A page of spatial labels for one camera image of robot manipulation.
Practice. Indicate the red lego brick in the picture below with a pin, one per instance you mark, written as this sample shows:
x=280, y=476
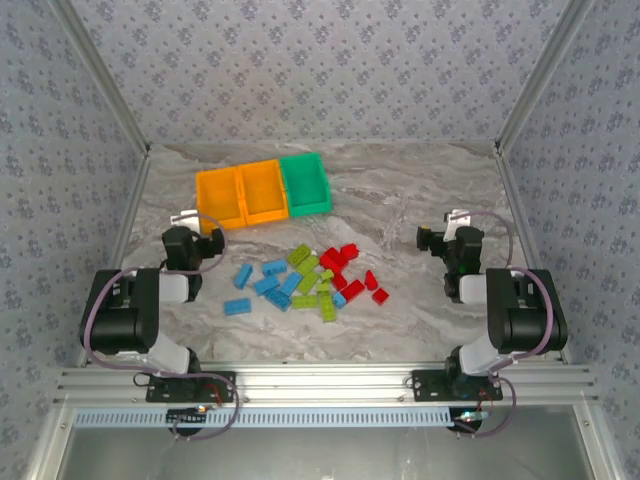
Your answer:
x=339, y=280
x=353, y=289
x=380, y=296
x=331, y=260
x=350, y=250
x=371, y=280

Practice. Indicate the small blue lego brick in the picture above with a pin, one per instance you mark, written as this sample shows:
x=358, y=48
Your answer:
x=339, y=299

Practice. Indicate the small lime green lego brick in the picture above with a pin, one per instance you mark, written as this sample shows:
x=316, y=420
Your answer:
x=323, y=287
x=327, y=274

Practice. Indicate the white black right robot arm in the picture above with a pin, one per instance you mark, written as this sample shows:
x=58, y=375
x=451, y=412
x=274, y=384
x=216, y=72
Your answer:
x=525, y=320

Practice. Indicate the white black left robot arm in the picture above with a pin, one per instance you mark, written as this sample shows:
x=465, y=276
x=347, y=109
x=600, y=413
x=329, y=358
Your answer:
x=120, y=320

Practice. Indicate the orange plastic bin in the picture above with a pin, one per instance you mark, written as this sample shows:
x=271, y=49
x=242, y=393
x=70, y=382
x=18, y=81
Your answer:
x=262, y=192
x=220, y=197

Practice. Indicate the green plastic bin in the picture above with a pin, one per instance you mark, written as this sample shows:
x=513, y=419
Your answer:
x=306, y=185

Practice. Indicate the black controller board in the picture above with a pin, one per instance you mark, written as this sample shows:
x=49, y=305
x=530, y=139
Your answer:
x=467, y=426
x=182, y=415

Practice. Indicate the grey metal shelf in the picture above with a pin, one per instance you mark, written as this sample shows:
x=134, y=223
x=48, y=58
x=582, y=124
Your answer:
x=325, y=455

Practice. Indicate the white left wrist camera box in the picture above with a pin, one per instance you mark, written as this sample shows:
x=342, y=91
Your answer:
x=184, y=219

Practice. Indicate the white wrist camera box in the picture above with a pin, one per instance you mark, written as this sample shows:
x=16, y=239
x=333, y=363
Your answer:
x=457, y=220
x=184, y=219

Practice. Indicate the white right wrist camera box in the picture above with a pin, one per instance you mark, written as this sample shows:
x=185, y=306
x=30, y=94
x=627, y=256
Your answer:
x=457, y=220

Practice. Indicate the aluminium side rail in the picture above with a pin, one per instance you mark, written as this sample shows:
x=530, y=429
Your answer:
x=516, y=200
x=124, y=225

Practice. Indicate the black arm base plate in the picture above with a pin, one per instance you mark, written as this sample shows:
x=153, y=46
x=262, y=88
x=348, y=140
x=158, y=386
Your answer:
x=430, y=390
x=205, y=392

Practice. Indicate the aluminium mounting rail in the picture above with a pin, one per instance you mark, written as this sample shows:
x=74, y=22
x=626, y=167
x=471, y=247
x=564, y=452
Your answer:
x=325, y=382

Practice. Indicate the aluminium frame post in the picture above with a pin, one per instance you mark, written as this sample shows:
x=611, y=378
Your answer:
x=544, y=75
x=102, y=75

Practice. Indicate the aluminium frame leg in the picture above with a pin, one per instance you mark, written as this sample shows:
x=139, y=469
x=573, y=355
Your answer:
x=596, y=445
x=49, y=445

